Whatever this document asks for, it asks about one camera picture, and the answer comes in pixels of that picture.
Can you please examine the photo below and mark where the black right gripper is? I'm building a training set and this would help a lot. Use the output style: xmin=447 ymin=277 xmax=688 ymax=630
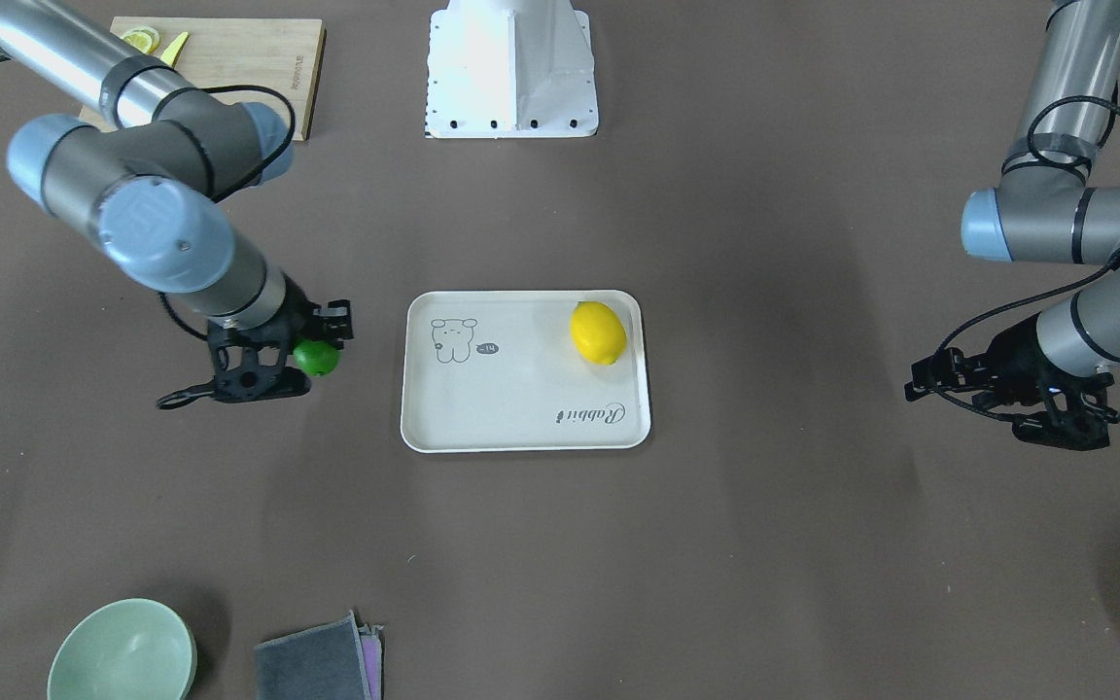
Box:
xmin=206 ymin=304 xmax=317 ymax=403

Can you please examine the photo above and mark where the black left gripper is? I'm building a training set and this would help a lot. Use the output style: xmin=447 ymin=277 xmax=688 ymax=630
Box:
xmin=983 ymin=316 xmax=1120 ymax=451

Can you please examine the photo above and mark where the green lime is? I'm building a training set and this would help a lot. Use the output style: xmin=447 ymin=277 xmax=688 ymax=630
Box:
xmin=292 ymin=338 xmax=339 ymax=377

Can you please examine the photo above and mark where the yellow lemon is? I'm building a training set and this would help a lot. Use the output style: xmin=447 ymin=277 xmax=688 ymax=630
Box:
xmin=569 ymin=300 xmax=628 ymax=365

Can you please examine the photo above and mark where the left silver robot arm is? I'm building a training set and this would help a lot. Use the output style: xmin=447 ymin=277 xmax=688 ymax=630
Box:
xmin=962 ymin=1 xmax=1120 ymax=451

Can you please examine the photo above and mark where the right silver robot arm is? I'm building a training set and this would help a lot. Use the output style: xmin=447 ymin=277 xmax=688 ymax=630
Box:
xmin=0 ymin=1 xmax=323 ymax=409

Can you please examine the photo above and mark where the white rectangular tray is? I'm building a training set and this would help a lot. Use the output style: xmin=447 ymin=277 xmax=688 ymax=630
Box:
xmin=400 ymin=291 xmax=652 ymax=452

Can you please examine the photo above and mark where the grey folded cloth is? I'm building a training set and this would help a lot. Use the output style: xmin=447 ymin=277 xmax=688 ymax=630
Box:
xmin=254 ymin=612 xmax=385 ymax=699

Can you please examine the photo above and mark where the green ceramic bowl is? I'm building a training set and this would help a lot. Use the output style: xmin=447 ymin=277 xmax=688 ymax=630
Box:
xmin=46 ymin=598 xmax=198 ymax=699

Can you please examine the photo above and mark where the wooden cutting board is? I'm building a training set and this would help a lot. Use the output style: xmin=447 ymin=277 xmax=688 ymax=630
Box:
xmin=108 ymin=15 xmax=326 ymax=142

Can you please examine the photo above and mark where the yellow plastic knife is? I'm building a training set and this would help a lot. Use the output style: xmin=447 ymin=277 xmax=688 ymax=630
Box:
xmin=158 ymin=31 xmax=192 ymax=67

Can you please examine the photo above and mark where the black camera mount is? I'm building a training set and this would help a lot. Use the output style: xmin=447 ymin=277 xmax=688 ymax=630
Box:
xmin=903 ymin=347 xmax=991 ymax=403
xmin=306 ymin=298 xmax=355 ymax=349

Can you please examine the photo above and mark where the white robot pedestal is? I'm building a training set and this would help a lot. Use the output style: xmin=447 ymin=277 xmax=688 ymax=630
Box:
xmin=424 ymin=1 xmax=600 ymax=139

